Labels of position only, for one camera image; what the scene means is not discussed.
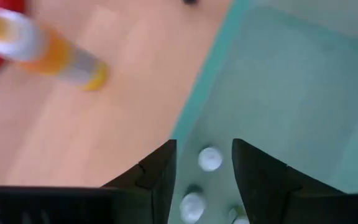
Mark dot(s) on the translucent teal plastic bin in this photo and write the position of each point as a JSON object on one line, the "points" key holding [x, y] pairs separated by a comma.
{"points": [[291, 93]]}

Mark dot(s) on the small dropper bottle green label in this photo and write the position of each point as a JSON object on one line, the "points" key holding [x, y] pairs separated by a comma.
{"points": [[239, 219]]}

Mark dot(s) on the large yellow food coloring bottle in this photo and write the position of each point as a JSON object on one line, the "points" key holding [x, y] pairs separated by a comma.
{"points": [[48, 56]]}

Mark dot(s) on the small white-capped dropper bottle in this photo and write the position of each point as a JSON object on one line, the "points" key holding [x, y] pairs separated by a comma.
{"points": [[210, 158], [192, 207]]}

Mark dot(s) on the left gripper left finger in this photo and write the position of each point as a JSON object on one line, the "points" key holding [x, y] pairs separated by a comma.
{"points": [[162, 174]]}

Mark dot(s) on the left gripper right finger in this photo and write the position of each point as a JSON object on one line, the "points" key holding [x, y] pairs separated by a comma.
{"points": [[259, 180]]}

